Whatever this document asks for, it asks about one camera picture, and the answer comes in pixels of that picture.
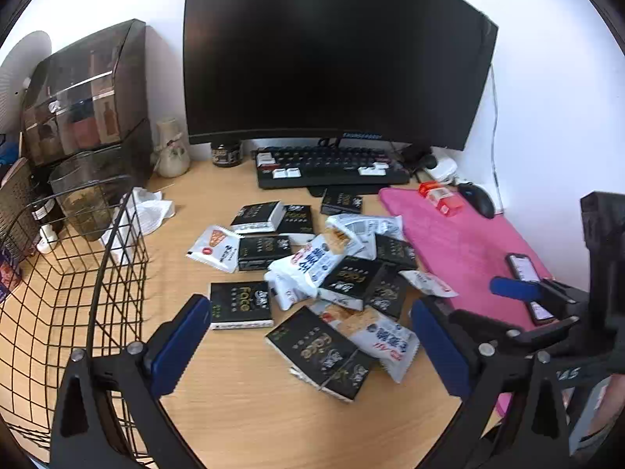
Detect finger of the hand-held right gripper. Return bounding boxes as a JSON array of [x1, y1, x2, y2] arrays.
[[448, 309, 579, 353], [490, 276, 594, 320]]

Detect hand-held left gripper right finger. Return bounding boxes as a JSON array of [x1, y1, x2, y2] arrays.
[[410, 297, 573, 469]]

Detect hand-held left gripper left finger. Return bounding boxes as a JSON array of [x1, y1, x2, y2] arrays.
[[49, 294, 213, 469]]

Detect white pizza-print packet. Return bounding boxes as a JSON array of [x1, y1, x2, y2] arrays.
[[186, 225, 241, 273]]

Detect black wire basket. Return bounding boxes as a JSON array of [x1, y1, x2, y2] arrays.
[[0, 186, 152, 465]]

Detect black smartphone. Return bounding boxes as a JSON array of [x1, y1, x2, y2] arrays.
[[505, 252, 557, 326]]

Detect pink desk mat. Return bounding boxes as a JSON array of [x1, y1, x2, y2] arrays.
[[378, 186, 552, 416]]

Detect black computer mouse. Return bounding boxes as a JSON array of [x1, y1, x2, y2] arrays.
[[456, 182, 496, 219]]

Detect red and white box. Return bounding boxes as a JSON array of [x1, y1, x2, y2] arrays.
[[418, 181, 464, 217]]

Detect white power adapter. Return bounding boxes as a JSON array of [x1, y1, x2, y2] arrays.
[[422, 154, 460, 184]]

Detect crumpled white tissue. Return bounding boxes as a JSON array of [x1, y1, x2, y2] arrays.
[[100, 186, 177, 265]]

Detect small white object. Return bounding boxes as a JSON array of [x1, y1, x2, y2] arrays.
[[38, 226, 60, 255]]

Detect clear glass cup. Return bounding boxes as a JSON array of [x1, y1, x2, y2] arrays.
[[49, 149, 128, 241]]

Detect cream ceramic vase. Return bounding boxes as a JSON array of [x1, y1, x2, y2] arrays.
[[154, 117, 190, 178]]

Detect small black jar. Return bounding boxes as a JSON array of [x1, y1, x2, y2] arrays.
[[211, 141, 243, 168]]

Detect black keyboard white keys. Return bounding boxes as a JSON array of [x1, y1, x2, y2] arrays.
[[254, 147, 411, 190]]

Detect row of cosmetic bottles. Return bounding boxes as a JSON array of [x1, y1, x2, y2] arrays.
[[24, 49, 123, 157]]

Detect dark acrylic cosmetic organizer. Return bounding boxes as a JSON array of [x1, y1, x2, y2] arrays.
[[20, 18, 154, 186]]

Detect black curved monitor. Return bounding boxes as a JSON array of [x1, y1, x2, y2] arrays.
[[183, 0, 499, 152]]

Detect round pleated fan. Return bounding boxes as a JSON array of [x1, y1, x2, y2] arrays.
[[0, 30, 52, 132]]

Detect white cable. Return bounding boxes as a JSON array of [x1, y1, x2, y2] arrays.
[[488, 66, 506, 216]]

